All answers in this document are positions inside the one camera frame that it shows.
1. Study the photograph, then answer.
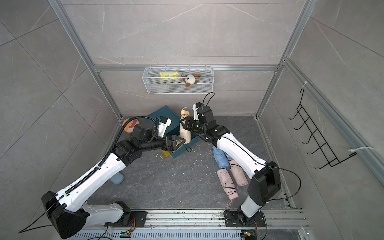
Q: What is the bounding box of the beige umbrella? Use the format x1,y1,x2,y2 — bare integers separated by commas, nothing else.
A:
179,107,193,145
176,136,186,149

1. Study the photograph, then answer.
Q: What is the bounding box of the teal and yellow drawer box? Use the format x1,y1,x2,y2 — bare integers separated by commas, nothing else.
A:
148,106,200,158

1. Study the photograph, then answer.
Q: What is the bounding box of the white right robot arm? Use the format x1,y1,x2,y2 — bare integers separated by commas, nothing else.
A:
180,103,281,222

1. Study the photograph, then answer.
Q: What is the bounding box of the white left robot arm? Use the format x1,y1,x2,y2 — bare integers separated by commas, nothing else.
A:
42,123,185,239

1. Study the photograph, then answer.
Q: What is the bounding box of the blue folded umbrella left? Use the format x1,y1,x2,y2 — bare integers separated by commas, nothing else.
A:
213,146,230,170

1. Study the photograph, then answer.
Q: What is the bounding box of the blue folded umbrella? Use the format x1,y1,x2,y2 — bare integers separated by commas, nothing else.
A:
213,146,230,170
225,153,234,162

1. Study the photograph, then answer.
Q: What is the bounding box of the blue folded umbrella right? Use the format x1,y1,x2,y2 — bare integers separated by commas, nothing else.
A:
225,153,234,162

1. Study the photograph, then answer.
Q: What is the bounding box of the pink folded umbrella front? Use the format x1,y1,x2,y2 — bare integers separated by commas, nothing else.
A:
217,169,239,201

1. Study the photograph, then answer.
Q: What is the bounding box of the pink folded umbrella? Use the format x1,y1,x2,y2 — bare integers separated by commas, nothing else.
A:
229,160,248,187
217,169,239,201

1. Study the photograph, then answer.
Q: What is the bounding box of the pink folded umbrella rear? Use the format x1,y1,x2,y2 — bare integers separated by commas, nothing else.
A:
229,160,248,187

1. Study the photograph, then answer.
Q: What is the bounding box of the orange shark plush toy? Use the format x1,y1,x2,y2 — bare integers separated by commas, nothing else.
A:
120,119,140,133

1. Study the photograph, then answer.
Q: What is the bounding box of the brown white plush dog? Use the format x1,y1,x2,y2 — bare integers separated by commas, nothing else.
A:
183,74,201,88

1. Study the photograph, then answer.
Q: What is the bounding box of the light blue cup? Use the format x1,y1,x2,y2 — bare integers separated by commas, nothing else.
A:
109,172,125,185

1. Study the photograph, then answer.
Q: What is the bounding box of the yellow package in basket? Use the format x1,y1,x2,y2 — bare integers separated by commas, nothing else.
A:
159,71,183,81

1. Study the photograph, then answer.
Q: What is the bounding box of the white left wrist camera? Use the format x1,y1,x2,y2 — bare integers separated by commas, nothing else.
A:
158,116,172,138

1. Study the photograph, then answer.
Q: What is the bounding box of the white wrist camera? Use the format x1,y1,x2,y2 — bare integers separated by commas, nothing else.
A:
158,116,172,138
193,102,205,121

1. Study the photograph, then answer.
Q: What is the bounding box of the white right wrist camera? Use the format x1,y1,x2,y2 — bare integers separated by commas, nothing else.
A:
193,102,205,121

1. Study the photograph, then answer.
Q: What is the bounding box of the white wire wall basket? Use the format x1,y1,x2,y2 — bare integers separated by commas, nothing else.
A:
142,66,215,95

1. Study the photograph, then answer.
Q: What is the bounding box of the metal base rail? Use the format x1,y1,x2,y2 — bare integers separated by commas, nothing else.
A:
71,209,314,240

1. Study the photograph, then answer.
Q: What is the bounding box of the black wire wall hook rack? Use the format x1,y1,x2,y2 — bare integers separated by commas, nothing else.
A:
288,89,357,170

